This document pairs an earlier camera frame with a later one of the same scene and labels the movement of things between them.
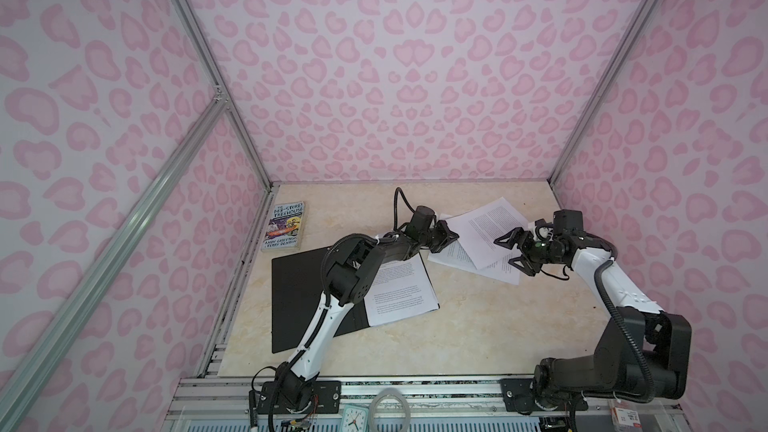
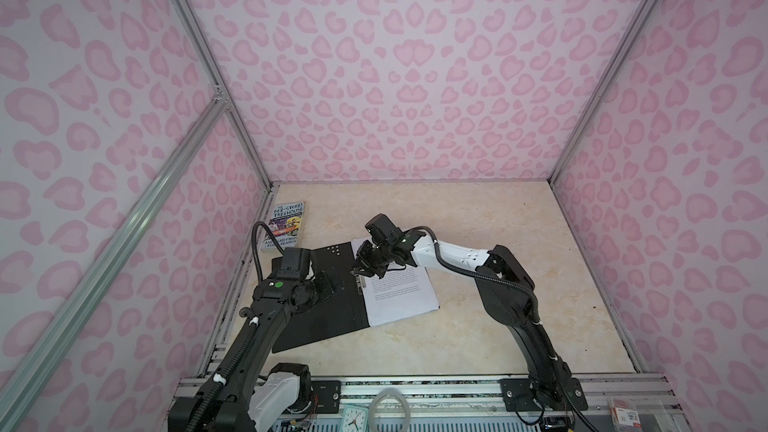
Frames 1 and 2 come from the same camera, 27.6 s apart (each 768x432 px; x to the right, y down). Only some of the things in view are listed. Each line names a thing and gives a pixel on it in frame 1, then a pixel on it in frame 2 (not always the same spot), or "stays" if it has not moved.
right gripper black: (518, 233) to (362, 262)
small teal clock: (355, 419) stays
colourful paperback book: (285, 227) stays
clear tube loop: (385, 392) stays
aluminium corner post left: (207, 57) stays
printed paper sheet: (479, 226) to (397, 294)
